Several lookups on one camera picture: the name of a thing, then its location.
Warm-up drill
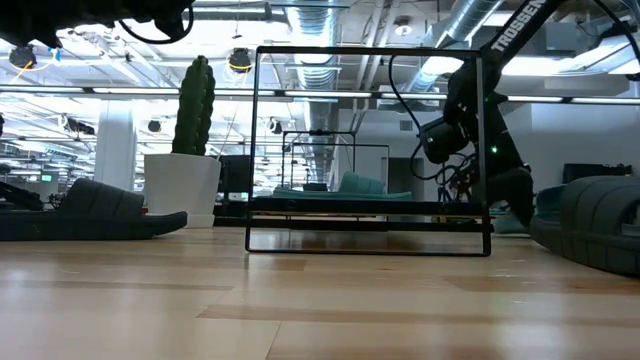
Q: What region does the silver ceiling air duct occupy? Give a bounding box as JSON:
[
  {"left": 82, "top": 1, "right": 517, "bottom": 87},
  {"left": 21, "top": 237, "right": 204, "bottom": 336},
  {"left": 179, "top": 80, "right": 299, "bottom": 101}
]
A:
[
  {"left": 293, "top": 0, "right": 342, "bottom": 132},
  {"left": 399, "top": 0, "right": 507, "bottom": 96}
]

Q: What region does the white building pillar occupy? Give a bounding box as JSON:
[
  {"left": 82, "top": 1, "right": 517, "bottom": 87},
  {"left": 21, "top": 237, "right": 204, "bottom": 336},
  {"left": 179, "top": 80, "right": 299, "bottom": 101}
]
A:
[{"left": 93, "top": 99, "right": 138, "bottom": 193}]

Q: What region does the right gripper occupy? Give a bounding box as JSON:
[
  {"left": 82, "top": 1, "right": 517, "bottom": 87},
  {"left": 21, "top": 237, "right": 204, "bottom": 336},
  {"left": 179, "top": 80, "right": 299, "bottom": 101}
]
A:
[{"left": 418, "top": 117, "right": 535, "bottom": 228}]

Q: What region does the green cactus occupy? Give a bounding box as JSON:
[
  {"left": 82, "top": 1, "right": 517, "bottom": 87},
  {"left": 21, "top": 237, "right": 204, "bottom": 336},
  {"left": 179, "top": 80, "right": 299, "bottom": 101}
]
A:
[{"left": 171, "top": 54, "right": 217, "bottom": 157}]

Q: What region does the white hexagonal plant pot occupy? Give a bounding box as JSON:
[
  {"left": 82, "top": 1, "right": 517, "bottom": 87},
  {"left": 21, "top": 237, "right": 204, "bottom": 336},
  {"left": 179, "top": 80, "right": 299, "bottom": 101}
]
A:
[{"left": 143, "top": 152, "right": 223, "bottom": 230}]

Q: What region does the long ceiling light strip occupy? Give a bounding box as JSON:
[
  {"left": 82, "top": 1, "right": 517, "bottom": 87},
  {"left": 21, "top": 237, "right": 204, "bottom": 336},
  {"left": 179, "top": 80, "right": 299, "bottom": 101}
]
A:
[{"left": 0, "top": 85, "right": 640, "bottom": 106}]

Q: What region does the black rubber slide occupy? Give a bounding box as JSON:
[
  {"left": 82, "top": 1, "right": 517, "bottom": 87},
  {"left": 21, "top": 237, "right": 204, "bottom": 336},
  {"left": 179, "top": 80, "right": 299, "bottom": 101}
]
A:
[
  {"left": 528, "top": 174, "right": 640, "bottom": 277},
  {"left": 0, "top": 177, "right": 189, "bottom": 243}
]

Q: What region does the teal rubber slide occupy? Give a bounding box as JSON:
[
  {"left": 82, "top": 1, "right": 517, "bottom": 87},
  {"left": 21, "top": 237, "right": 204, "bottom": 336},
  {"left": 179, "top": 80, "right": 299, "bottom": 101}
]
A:
[
  {"left": 492, "top": 184, "right": 566, "bottom": 236},
  {"left": 271, "top": 171, "right": 415, "bottom": 202}
]

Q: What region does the dark background monitor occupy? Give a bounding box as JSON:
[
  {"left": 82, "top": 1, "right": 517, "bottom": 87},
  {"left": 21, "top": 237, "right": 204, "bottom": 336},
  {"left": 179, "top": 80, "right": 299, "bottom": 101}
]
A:
[{"left": 217, "top": 154, "right": 253, "bottom": 201}]

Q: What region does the black ceiling lamp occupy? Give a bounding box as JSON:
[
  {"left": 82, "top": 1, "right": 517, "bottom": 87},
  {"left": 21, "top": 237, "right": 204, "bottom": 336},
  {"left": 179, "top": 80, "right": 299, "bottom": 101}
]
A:
[
  {"left": 229, "top": 47, "right": 253, "bottom": 74},
  {"left": 8, "top": 43, "right": 38, "bottom": 69}
]

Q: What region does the wooden shelf with black frame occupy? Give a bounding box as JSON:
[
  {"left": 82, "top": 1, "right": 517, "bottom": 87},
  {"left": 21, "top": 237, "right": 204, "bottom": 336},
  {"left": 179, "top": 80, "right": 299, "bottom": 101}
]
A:
[{"left": 244, "top": 44, "right": 494, "bottom": 258}]

